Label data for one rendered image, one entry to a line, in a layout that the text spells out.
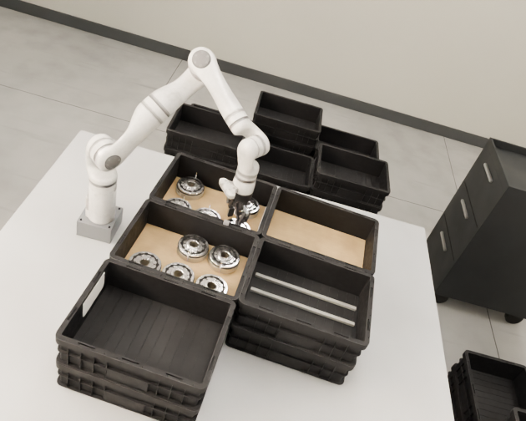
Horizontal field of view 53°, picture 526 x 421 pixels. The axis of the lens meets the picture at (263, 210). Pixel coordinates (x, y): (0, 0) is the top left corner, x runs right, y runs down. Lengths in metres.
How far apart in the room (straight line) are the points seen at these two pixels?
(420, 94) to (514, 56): 0.76
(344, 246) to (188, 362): 0.78
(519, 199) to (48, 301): 2.10
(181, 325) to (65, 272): 0.47
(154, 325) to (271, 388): 0.41
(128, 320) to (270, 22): 3.35
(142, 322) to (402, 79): 3.58
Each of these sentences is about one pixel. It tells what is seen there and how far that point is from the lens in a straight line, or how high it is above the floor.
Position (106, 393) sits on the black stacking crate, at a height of 0.75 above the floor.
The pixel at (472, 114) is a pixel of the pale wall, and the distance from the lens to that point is 4.94.
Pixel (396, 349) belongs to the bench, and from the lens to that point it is 1.95.
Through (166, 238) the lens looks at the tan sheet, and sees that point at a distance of 1.81.
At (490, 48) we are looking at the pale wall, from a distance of 4.71.
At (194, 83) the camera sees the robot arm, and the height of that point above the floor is 1.27.
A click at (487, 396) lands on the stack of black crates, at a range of 2.65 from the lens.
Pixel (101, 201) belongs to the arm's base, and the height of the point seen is 0.88.
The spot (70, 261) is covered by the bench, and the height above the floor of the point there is 0.70.
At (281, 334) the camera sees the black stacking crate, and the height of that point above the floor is 0.85.
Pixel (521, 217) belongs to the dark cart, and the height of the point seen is 0.75.
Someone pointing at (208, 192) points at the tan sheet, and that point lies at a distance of 2.02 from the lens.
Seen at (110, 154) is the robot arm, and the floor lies 1.09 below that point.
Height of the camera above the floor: 2.10
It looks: 39 degrees down
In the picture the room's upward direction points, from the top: 18 degrees clockwise
